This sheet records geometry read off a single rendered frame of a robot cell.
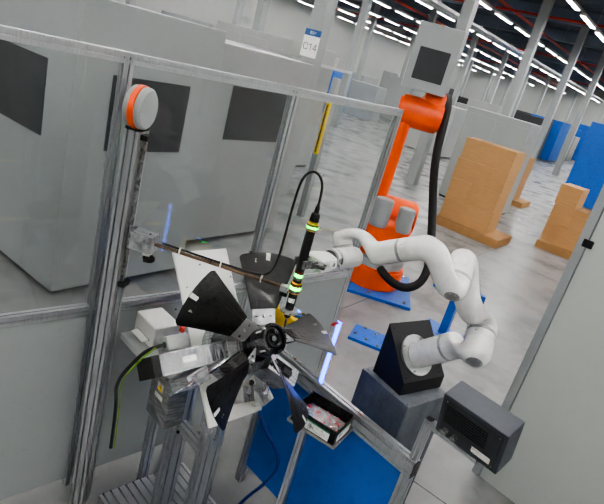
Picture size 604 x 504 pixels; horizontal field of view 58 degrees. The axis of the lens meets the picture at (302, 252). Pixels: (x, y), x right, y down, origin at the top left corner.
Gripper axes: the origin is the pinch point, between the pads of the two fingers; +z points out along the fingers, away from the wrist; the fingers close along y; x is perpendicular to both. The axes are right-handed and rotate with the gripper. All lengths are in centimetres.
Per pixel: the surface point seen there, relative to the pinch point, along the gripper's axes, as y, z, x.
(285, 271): 11.5, -5.0, -9.8
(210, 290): 10.4, 31.2, -13.3
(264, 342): -5.8, 14.7, -28.2
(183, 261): 40.8, 22.6, -17.0
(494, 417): -75, -32, -26
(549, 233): 214, -901, -115
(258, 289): 13.2, 5.4, -17.5
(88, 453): 55, 42, -118
